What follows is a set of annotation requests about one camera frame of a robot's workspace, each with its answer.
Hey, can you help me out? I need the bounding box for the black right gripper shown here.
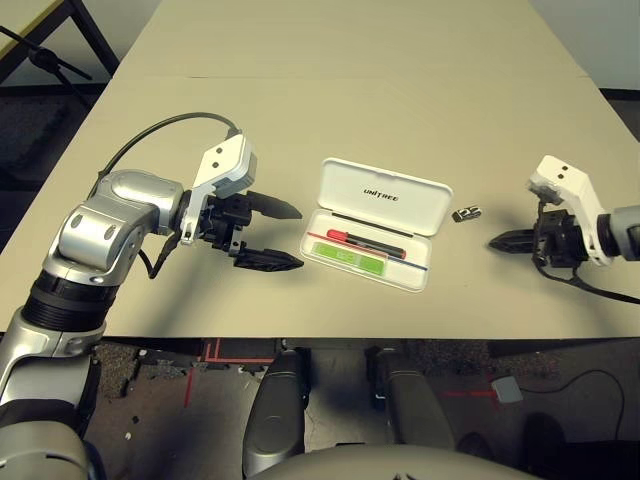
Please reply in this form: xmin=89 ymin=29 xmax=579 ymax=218
xmin=488 ymin=202 xmax=592 ymax=269

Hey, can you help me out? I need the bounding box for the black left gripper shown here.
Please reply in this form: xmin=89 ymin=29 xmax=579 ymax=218
xmin=199 ymin=189 xmax=306 ymax=274

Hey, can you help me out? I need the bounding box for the red black marker pen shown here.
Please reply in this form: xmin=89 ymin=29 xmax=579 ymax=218
xmin=326 ymin=228 xmax=407 ymax=259

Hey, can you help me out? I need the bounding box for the green highlighter pen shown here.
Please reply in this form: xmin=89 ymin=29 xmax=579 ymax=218
xmin=309 ymin=241 xmax=389 ymax=277

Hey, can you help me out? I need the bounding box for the white plastic pencil case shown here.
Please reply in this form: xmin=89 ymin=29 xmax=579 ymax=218
xmin=298 ymin=157 xmax=455 ymax=295

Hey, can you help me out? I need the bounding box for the grey floor pedal box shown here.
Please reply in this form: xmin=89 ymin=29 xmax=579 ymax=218
xmin=491 ymin=378 xmax=525 ymax=404

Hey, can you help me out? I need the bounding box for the grey robot left leg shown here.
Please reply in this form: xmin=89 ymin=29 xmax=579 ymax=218
xmin=244 ymin=347 xmax=314 ymax=477

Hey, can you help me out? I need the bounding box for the grey robot leg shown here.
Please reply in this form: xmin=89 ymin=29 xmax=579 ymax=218
xmin=367 ymin=346 xmax=456 ymax=451
xmin=244 ymin=347 xmax=314 ymax=477

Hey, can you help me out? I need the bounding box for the grey robot right leg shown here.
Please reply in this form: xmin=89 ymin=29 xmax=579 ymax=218
xmin=367 ymin=346 xmax=456 ymax=451

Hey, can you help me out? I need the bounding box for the beige robot torso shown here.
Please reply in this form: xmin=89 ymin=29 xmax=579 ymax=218
xmin=254 ymin=443 xmax=544 ymax=480

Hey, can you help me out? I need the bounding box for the black tripod stand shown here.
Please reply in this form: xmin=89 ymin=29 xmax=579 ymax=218
xmin=0 ymin=24 xmax=94 ymax=107

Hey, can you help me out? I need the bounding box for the side table with black legs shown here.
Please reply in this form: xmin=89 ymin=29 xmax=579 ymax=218
xmin=0 ymin=0 xmax=121 ymax=87

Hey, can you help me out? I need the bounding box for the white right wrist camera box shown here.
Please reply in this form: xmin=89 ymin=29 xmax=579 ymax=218
xmin=524 ymin=155 xmax=614 ymax=264

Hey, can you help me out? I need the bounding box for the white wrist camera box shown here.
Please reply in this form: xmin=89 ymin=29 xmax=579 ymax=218
xmin=524 ymin=155 xmax=614 ymax=264
xmin=178 ymin=133 xmax=259 ymax=246

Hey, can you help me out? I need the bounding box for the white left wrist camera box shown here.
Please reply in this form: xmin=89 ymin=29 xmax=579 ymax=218
xmin=178 ymin=133 xmax=259 ymax=246

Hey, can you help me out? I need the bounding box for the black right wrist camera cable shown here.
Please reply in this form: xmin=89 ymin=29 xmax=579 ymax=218
xmin=532 ymin=249 xmax=640 ymax=304

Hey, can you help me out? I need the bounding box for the black floor cable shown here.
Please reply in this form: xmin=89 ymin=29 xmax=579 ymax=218
xmin=519 ymin=368 xmax=627 ymax=444

